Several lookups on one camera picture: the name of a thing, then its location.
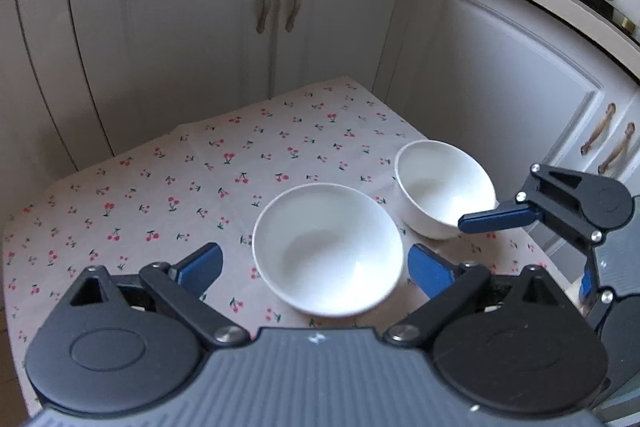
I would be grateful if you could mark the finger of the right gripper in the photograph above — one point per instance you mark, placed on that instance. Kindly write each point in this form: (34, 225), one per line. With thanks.
(615, 320)
(572, 204)

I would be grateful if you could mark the cherry pattern tablecloth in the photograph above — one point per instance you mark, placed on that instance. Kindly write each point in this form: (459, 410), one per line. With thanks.
(202, 182)

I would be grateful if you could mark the white bowl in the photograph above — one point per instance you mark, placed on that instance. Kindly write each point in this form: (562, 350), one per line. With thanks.
(328, 250)

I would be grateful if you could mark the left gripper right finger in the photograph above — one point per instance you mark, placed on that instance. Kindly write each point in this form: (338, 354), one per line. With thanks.
(513, 343)

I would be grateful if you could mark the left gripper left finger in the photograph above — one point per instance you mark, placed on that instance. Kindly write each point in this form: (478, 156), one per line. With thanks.
(121, 343)

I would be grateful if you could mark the white bowl floral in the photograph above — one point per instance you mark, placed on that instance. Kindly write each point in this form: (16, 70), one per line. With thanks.
(437, 184)

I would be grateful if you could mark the far right cabinet handle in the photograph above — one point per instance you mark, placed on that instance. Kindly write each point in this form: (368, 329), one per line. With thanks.
(620, 148)

